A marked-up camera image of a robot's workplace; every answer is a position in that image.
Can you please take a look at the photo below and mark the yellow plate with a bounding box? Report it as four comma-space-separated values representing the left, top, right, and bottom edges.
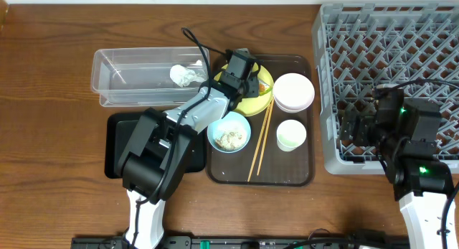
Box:
233, 66, 274, 117

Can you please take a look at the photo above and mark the wooden chopstick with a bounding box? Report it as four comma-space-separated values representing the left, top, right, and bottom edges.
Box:
247, 102, 273, 182
257, 98, 275, 175

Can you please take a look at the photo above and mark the pink bowl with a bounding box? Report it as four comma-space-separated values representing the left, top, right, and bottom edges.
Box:
273, 73, 315, 113

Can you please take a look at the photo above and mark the light blue bowl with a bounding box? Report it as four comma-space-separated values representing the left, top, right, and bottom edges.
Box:
207, 112, 251, 154

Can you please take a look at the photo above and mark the white tissue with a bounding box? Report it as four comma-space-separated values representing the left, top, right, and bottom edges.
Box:
169, 60, 207, 88

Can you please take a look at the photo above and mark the rice food waste pile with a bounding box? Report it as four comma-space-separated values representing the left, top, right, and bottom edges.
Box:
215, 131, 247, 151

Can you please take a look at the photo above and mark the white cup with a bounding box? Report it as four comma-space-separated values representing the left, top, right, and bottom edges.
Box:
276, 120, 307, 152

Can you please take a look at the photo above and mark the green yellow snack wrapper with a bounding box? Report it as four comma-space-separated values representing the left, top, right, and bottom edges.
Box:
259, 80, 272, 96

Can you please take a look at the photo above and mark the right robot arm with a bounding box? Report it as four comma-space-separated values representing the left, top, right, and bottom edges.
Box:
339, 87, 458, 248

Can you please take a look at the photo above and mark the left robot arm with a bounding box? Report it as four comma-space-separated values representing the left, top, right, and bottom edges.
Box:
115, 49, 261, 248

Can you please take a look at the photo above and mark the grey dishwasher rack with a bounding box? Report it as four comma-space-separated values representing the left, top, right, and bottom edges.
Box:
312, 3, 458, 174

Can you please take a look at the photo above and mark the black waste tray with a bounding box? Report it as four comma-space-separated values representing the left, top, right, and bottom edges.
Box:
104, 112, 207, 179

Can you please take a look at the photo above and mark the dark brown serving tray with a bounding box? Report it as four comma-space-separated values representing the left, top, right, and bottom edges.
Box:
206, 54, 316, 187

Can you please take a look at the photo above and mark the clear plastic bin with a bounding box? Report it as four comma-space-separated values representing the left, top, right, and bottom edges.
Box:
91, 47, 210, 108

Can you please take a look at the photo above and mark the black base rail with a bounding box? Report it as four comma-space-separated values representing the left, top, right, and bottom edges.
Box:
70, 227, 412, 249

